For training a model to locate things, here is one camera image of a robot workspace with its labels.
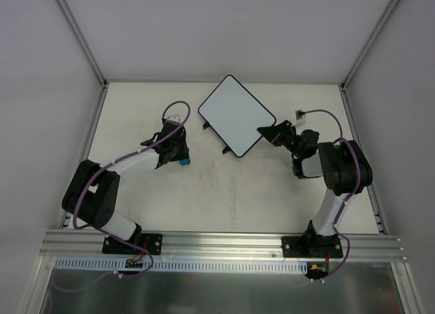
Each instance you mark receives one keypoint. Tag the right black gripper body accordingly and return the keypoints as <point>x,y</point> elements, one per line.
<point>281,134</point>

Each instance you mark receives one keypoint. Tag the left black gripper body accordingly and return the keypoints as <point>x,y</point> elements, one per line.
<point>173,145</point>

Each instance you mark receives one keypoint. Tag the blue bone-shaped eraser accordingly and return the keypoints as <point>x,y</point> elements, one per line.
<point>184,162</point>

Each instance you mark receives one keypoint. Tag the small black-framed whiteboard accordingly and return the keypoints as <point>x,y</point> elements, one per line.
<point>235,115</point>

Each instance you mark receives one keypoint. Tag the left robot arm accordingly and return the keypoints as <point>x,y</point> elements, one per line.
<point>93,192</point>

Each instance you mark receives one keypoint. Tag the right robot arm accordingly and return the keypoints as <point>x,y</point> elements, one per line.
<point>345,171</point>

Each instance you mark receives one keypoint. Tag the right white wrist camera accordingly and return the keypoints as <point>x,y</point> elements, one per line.
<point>300,118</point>

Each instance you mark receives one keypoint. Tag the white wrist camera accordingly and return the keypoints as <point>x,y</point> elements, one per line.
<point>300,118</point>
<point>174,118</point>

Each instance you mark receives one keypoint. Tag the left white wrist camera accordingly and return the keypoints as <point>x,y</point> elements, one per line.
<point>174,118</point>

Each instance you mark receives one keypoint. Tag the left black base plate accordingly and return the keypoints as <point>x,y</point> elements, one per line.
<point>151,242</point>

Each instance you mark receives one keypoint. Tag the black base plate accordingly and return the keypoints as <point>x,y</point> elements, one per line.
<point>319,247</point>
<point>151,242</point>

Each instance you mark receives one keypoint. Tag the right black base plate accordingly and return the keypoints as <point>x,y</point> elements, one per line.
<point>319,247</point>

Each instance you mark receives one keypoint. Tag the white slotted cable duct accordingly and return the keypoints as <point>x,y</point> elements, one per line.
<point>183,265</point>

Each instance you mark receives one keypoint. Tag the aluminium front rail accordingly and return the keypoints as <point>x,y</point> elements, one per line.
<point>221,245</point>

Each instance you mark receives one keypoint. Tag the right aluminium frame post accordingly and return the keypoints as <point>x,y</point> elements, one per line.
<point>380,24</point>

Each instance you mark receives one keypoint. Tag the aluminium frame post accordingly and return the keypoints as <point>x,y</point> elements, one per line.
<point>81,41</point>
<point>380,24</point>

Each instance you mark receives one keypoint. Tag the left aluminium frame post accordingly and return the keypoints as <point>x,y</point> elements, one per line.
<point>81,41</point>

